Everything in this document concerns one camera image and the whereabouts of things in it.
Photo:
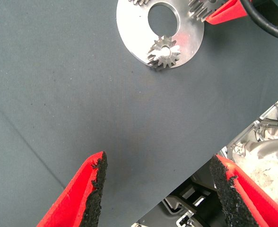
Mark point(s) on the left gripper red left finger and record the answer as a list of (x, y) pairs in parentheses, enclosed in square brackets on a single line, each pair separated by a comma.
[(77, 201)]

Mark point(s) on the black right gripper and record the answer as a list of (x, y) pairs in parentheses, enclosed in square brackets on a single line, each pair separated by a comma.
[(276, 11)]

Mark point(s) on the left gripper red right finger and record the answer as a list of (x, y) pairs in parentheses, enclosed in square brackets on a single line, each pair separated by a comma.
[(243, 201)]

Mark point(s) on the small steel planetary gear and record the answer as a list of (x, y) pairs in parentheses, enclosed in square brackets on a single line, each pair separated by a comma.
[(139, 2), (200, 9), (165, 56)]

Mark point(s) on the round metal carrier plate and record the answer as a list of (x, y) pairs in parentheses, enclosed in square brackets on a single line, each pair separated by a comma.
[(134, 35)]

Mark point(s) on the silver aluminium profile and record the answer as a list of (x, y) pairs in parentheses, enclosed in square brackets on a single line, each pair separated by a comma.
[(184, 221)]

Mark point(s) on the dark grey table cloth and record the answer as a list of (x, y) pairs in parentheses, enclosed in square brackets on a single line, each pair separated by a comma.
[(58, 94)]

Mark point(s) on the black frame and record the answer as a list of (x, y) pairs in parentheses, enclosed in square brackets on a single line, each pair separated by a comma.
[(207, 212)]

